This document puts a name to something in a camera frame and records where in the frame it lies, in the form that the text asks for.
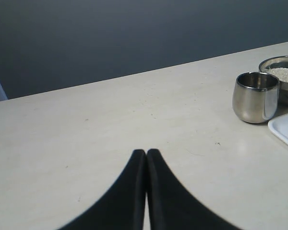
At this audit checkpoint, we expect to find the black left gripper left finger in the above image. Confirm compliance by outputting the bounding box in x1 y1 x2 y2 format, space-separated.
61 149 146 230

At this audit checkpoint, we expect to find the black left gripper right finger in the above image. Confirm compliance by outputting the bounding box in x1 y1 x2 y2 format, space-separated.
146 149 239 230

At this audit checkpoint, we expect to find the steel cup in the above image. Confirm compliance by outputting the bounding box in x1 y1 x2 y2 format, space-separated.
232 72 280 124

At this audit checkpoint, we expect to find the steel bowl with rice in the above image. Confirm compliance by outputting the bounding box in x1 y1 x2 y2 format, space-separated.
259 56 288 105

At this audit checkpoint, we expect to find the white plastic tray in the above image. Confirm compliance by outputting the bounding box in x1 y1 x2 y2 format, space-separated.
268 114 288 145

